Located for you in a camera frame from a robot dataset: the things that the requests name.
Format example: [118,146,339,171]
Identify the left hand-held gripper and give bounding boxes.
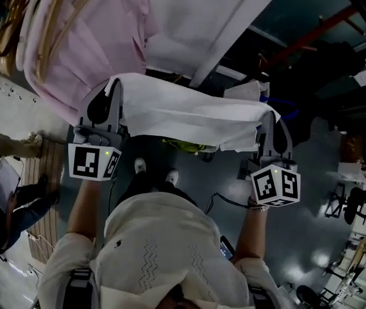
[68,78,126,182]

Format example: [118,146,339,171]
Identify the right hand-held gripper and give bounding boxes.
[240,111,301,208]

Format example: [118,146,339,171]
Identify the white cloth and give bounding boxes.
[104,72,282,153]

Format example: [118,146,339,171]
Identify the person's left forearm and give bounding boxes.
[66,178,108,241]

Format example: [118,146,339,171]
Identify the black shoulder harness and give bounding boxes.
[62,267,277,309]

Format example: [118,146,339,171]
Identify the person's right forearm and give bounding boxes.
[233,201,276,265]

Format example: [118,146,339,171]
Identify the person's left white shoe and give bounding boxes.
[133,157,148,175]

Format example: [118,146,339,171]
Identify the person's white shoe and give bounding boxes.
[165,169,180,185]
[133,157,148,175]

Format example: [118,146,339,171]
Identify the black backpack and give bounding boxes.
[263,39,366,149]

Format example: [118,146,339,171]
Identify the silver wrist watch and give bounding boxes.
[246,195,270,213]

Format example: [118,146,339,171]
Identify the pink hanging garment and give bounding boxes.
[17,0,160,126]

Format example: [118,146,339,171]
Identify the wooden slatted floor mat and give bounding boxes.
[21,138,67,265]

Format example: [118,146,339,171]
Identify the brown bag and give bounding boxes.
[340,133,366,165]

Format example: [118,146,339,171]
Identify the yellow cloth item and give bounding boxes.
[163,137,217,156]

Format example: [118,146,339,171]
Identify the person's black trousers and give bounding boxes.
[115,171,198,214]

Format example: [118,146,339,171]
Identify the person's right white shoe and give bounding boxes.
[165,169,180,185]

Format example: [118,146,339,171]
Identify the white locker cabinet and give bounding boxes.
[0,61,74,144]

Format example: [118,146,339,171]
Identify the black office chair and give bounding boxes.
[324,182,366,227]

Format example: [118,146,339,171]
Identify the brown wooden coat stand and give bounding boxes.
[257,0,366,74]

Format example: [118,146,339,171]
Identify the black waist device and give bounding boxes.
[218,235,235,261]

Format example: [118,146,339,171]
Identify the bunch of wooden clothes hangers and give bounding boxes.
[0,0,106,82]

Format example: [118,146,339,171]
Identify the white paper clipboard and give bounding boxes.
[0,158,22,212]

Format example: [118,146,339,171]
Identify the person's cream knit top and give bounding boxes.
[37,191,289,309]

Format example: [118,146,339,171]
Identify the white bag with blue handles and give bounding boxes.
[224,79,300,124]

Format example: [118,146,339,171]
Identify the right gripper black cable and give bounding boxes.
[204,191,255,215]

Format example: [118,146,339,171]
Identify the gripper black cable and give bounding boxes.
[108,172,119,218]
[204,191,255,215]

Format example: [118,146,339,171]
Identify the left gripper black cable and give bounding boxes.
[108,172,119,218]

